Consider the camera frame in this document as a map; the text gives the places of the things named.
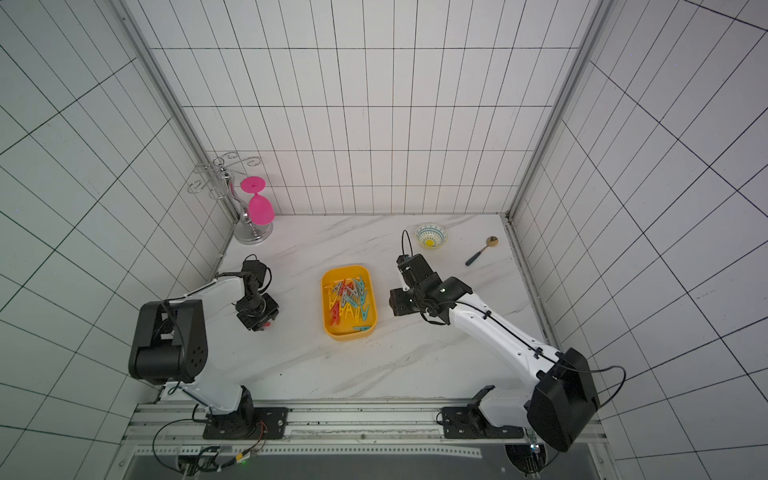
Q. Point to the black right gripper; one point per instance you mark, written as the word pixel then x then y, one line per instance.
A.
pixel 400 300

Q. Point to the patterned yellow blue bowl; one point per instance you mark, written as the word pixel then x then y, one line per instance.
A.
pixel 431 236

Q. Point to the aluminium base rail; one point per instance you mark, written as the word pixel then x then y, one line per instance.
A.
pixel 325 427

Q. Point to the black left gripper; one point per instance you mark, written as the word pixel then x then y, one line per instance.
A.
pixel 254 324

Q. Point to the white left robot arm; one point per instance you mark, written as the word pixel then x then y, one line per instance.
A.
pixel 170 343

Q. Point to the yellow storage box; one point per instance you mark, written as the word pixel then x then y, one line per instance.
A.
pixel 344 331

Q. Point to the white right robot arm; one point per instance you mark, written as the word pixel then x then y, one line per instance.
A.
pixel 557 397

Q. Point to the pink plastic wine glass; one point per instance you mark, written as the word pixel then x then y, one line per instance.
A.
pixel 260 209

